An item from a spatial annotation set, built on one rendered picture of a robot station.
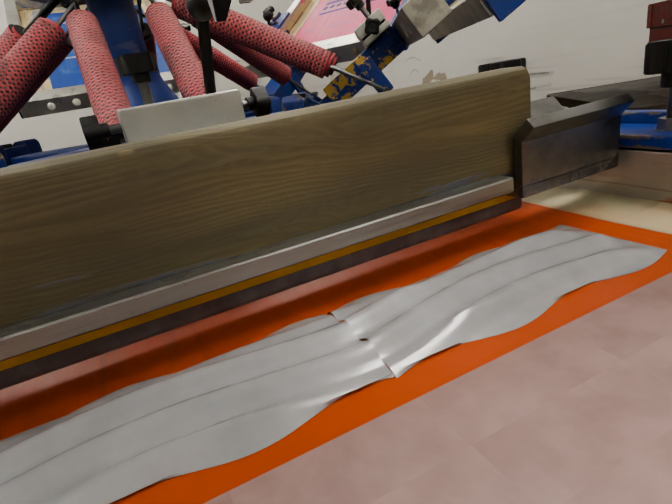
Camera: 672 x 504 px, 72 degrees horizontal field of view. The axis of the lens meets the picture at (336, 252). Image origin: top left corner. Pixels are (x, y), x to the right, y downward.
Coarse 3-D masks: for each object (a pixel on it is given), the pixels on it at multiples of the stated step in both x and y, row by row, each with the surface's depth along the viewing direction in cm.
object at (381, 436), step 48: (192, 336) 25; (240, 336) 24; (48, 384) 23; (96, 384) 22; (384, 384) 19; (0, 432) 20; (336, 432) 17; (384, 432) 16; (432, 432) 16; (192, 480) 16; (240, 480) 15; (288, 480) 15; (336, 480) 15; (384, 480) 14; (432, 480) 14; (480, 480) 14
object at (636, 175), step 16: (624, 160) 34; (640, 160) 33; (656, 160) 32; (592, 176) 37; (608, 176) 35; (624, 176) 34; (640, 176) 33; (656, 176) 32; (608, 192) 36; (624, 192) 35; (640, 192) 34; (656, 192) 33
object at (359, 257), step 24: (480, 216) 32; (408, 240) 30; (336, 264) 28; (264, 288) 27; (288, 288) 27; (192, 312) 25; (216, 312) 26; (120, 336) 24; (144, 336) 24; (48, 360) 23; (72, 360) 23; (0, 384) 22
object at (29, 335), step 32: (448, 192) 29; (480, 192) 29; (352, 224) 26; (384, 224) 26; (256, 256) 24; (288, 256) 24; (160, 288) 22; (192, 288) 22; (32, 320) 21; (64, 320) 20; (96, 320) 21; (0, 352) 20
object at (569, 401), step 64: (384, 256) 31; (448, 256) 30; (576, 320) 21; (640, 320) 20; (448, 384) 18; (512, 384) 18; (576, 384) 17; (640, 384) 16; (512, 448) 15; (576, 448) 14; (640, 448) 14
